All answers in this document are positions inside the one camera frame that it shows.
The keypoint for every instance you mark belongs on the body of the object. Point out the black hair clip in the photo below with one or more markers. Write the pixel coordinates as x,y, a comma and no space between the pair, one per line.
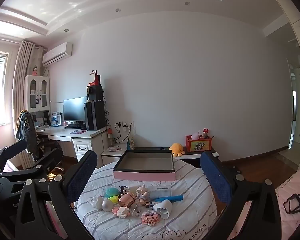
122,191

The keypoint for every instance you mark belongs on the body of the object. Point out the red card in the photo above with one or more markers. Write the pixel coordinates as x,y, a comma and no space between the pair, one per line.
205,131

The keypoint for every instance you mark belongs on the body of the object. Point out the blue snack bag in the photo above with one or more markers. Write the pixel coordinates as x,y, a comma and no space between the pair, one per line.
131,143

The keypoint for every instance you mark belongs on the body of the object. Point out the white glass-door cabinet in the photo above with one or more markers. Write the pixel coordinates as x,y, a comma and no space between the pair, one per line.
31,92

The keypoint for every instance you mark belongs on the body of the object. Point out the orange capped bottle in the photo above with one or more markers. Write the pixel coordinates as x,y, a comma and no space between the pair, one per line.
110,137

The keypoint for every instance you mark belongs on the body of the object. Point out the pink mouse pad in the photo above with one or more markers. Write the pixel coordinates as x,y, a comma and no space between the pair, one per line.
77,131

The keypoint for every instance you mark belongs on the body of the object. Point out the small glass bottle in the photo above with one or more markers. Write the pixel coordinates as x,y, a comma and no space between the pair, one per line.
137,210

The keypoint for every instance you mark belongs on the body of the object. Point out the pink printed bedding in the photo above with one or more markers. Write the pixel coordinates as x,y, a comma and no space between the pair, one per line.
290,187

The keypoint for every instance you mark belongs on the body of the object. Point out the white desk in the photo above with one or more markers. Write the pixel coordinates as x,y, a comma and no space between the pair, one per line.
62,132

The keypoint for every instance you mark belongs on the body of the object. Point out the white door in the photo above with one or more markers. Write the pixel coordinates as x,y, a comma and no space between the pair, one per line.
290,105

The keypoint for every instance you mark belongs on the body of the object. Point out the round table striped cloth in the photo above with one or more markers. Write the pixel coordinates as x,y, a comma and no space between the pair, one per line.
130,230

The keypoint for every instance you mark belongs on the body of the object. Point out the white card box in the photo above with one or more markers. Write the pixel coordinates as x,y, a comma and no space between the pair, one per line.
133,187

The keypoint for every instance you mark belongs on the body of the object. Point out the rose gold jar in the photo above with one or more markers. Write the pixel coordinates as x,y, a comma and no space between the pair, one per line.
126,199

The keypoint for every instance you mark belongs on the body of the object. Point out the teal sponge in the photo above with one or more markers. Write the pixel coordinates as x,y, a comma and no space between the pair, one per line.
111,192

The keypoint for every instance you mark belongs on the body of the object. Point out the black computer tower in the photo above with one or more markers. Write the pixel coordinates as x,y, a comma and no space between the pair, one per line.
95,116

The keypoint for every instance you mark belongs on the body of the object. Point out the low black white cabinet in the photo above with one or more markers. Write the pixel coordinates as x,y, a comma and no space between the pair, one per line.
187,155

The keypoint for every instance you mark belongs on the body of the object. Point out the white side cabinet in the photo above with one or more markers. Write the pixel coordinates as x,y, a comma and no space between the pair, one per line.
115,153

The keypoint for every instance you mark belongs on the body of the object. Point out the pink cardboard box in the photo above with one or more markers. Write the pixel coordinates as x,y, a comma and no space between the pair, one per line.
145,161

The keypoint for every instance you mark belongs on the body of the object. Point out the black keyboard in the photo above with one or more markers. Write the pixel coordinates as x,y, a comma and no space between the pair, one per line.
73,126

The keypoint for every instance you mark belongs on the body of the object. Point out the white air conditioner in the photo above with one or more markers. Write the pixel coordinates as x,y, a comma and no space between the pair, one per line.
56,55

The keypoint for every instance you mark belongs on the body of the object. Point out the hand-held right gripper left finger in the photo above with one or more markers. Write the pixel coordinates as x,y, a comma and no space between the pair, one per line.
82,177

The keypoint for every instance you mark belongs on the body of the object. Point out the white elephant figurine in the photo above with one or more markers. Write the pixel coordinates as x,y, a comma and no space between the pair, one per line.
98,202

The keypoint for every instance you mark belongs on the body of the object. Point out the black speaker box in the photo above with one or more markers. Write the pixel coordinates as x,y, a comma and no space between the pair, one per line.
96,93

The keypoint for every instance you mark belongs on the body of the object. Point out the blue pen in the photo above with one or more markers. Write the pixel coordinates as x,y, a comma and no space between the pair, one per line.
175,198

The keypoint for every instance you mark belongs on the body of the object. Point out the silver ball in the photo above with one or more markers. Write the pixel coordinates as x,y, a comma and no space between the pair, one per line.
107,205

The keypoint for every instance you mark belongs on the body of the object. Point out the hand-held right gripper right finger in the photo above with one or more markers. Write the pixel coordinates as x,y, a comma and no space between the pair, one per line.
215,180

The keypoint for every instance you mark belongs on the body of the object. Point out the black office chair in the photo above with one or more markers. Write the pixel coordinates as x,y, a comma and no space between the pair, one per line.
27,130

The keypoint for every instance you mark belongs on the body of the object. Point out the white pig figurine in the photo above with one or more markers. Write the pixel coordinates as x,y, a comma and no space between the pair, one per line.
141,192

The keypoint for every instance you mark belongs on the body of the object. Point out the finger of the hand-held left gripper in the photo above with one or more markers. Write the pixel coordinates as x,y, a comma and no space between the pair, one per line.
15,146
50,156

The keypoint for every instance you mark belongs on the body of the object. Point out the yellow octopus plush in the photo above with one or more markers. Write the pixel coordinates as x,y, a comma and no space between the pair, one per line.
177,150

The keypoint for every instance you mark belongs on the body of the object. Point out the pink flat packet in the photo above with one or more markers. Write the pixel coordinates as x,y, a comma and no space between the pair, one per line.
115,148

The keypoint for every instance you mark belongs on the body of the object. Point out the pink plush toy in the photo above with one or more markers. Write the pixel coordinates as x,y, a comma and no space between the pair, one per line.
195,135

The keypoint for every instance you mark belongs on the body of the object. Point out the black computer monitor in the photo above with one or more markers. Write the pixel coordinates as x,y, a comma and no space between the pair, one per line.
75,108

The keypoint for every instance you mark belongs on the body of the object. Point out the pink doll figure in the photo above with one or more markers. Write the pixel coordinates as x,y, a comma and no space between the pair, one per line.
35,70

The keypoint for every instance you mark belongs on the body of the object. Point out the white wall socket row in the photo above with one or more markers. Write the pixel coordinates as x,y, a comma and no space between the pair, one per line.
125,124

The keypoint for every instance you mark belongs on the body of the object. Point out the small yellow block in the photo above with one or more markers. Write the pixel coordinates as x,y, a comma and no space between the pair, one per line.
114,200

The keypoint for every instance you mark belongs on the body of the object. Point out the red storage box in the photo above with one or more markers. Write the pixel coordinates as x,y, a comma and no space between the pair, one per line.
198,145

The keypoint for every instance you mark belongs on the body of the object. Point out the blue and white box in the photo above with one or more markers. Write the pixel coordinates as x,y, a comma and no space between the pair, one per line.
56,118

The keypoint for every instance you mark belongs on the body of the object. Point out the red pointed box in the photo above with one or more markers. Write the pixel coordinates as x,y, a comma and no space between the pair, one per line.
96,78

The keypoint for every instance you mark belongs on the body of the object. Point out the pink and white brick toy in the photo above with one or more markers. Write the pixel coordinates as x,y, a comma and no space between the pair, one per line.
121,212

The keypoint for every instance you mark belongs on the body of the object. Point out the beige striped curtain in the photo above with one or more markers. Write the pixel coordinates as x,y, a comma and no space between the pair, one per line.
21,80

